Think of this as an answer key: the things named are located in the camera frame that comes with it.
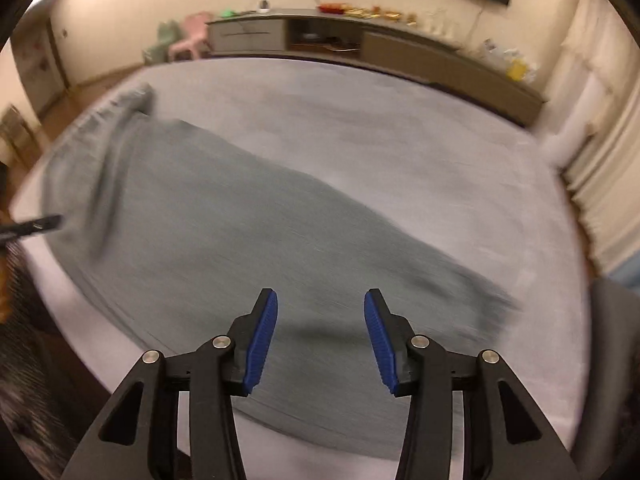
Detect white cream curtain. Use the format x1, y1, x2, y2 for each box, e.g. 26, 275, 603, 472
536, 0, 639, 273

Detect grey sweatpants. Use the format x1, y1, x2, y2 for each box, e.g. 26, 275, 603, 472
41, 86, 513, 458

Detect grey sofa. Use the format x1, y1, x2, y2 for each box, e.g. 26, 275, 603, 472
570, 278, 639, 479

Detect grey bed sheet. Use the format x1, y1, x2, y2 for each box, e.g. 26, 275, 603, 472
8, 56, 594, 480

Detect pink plastic chair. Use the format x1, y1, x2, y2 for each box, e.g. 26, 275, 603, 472
167, 12, 213, 63

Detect white wardrobe door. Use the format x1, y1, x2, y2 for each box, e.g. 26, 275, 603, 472
11, 18, 67, 118

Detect green plastic chair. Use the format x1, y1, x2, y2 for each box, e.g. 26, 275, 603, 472
142, 20, 182, 65

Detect long low TV cabinet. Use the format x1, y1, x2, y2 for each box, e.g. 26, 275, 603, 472
207, 10, 546, 128

